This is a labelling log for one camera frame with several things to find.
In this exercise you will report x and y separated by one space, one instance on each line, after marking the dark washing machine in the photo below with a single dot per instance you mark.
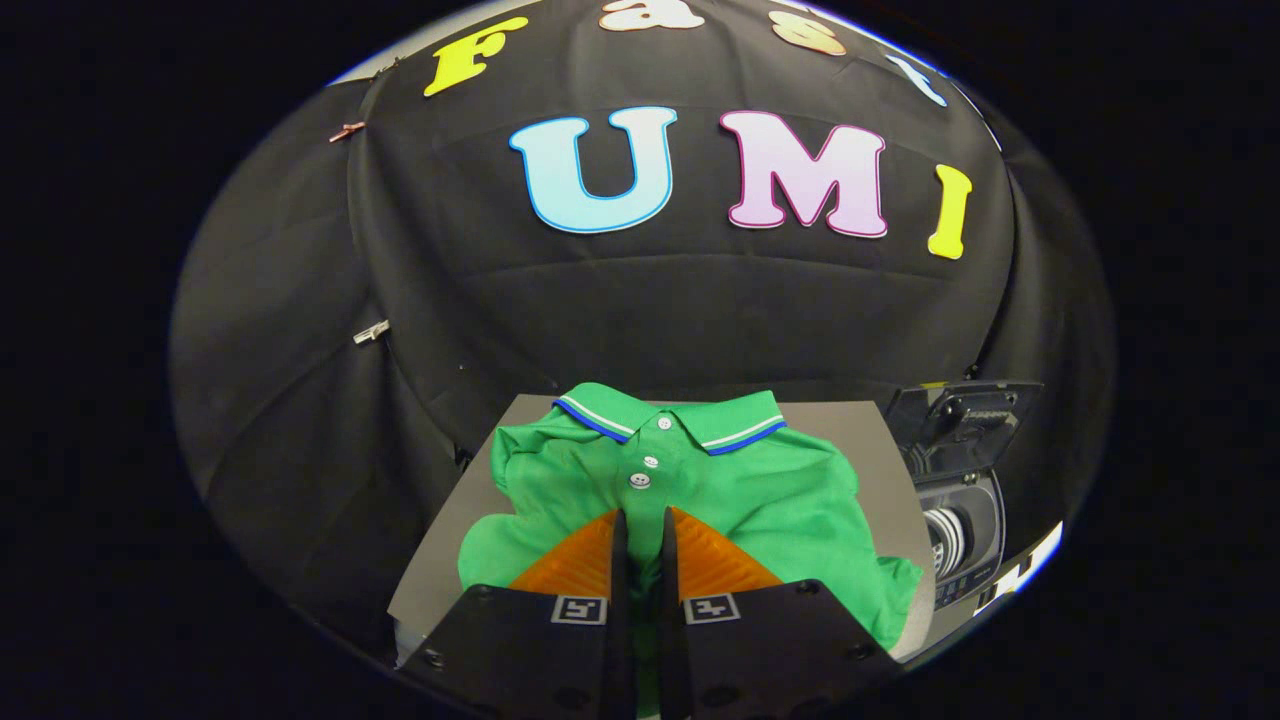
985 540

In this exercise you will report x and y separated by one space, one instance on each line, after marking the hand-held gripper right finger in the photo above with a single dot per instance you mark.
672 640

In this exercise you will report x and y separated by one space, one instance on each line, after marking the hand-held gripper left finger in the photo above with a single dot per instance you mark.
621 640

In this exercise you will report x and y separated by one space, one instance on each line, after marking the silver clip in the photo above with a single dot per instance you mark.
371 331

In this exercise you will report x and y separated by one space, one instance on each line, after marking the grey box stand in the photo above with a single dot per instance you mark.
890 480

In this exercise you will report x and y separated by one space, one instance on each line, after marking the black backdrop cloth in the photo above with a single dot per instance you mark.
680 300

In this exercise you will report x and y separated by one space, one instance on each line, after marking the green polo shirt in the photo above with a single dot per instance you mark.
760 490

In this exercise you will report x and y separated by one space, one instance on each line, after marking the red clip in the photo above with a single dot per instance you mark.
346 131

